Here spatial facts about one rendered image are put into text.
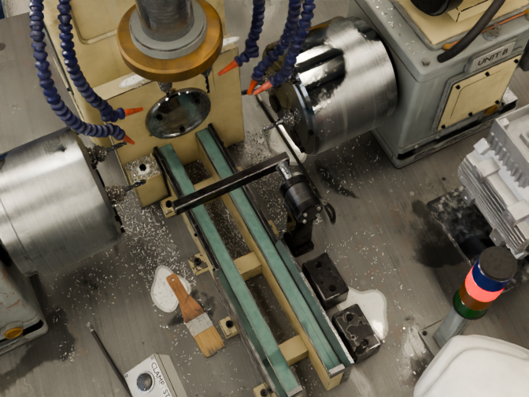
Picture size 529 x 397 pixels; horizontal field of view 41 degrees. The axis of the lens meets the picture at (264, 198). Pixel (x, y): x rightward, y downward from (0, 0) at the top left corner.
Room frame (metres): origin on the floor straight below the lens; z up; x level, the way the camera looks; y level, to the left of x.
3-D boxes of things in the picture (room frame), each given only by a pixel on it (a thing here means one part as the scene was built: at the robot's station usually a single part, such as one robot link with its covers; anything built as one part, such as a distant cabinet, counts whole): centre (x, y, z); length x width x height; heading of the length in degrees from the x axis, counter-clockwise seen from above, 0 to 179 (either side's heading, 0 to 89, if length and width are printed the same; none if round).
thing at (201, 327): (0.51, 0.16, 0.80); 0.21 x 0.05 x 0.01; 30
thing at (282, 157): (0.70, 0.06, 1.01); 0.26 x 0.04 x 0.03; 115
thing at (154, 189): (0.81, 0.27, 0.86); 0.07 x 0.06 x 0.12; 115
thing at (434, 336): (0.43, -0.37, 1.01); 0.08 x 0.08 x 0.42; 25
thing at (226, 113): (0.93, 0.20, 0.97); 0.30 x 0.11 x 0.34; 115
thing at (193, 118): (0.87, 0.18, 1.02); 0.15 x 0.02 x 0.15; 115
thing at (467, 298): (0.43, -0.37, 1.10); 0.06 x 0.06 x 0.04
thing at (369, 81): (0.93, -0.16, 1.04); 0.41 x 0.25 x 0.25; 115
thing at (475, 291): (0.43, -0.37, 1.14); 0.06 x 0.06 x 0.04
